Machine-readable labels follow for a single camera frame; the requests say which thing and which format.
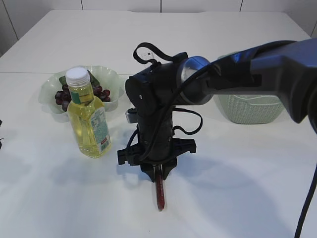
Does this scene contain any black floor cable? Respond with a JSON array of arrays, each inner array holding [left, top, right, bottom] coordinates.
[[293, 163, 317, 238]]

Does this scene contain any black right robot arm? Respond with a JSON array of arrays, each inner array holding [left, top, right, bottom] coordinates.
[[117, 39, 317, 179]]

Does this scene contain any green woven plastic basket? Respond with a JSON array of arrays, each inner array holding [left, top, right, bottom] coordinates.
[[214, 95, 284, 124]]

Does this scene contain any yellow drink bottle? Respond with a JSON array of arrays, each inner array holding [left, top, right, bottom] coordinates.
[[65, 67, 111, 158]]

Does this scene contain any purple artificial grape bunch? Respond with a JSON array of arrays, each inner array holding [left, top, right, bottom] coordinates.
[[54, 71, 111, 112]]

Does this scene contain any green wavy plate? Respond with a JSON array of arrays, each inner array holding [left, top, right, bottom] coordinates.
[[38, 65, 124, 122]]

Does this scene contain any clear plastic ruler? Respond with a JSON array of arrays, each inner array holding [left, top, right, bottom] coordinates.
[[140, 51, 156, 61]]

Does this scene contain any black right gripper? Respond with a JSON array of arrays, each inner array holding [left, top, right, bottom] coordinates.
[[117, 119, 197, 182]]

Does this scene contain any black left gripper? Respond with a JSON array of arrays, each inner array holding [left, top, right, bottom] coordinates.
[[0, 120, 4, 149]]

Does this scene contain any red glitter marker pen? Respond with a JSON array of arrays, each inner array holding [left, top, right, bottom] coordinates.
[[154, 165, 165, 211]]

